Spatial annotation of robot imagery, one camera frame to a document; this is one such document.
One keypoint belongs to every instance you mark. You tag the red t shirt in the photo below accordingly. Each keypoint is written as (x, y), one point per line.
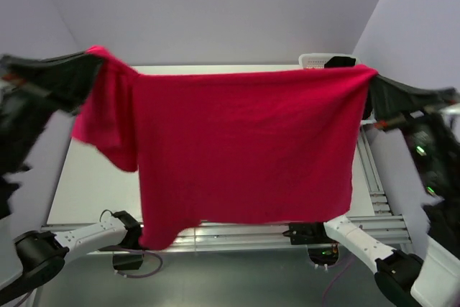
(240, 148)

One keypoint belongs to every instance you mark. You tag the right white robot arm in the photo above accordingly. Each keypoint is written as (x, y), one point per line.
(407, 279)

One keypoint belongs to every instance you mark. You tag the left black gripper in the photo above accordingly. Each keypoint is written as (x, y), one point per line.
(66, 78)

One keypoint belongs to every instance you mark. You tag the white plastic basket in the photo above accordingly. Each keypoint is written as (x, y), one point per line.
(317, 60)

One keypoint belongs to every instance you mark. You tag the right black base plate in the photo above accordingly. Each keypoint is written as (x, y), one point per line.
(306, 233)

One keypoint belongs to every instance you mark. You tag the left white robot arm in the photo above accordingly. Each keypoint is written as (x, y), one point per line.
(34, 258)

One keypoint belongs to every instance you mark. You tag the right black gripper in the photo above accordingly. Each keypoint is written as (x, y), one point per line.
(388, 104)

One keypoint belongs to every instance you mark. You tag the black t shirt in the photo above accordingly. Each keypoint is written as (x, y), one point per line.
(340, 62)

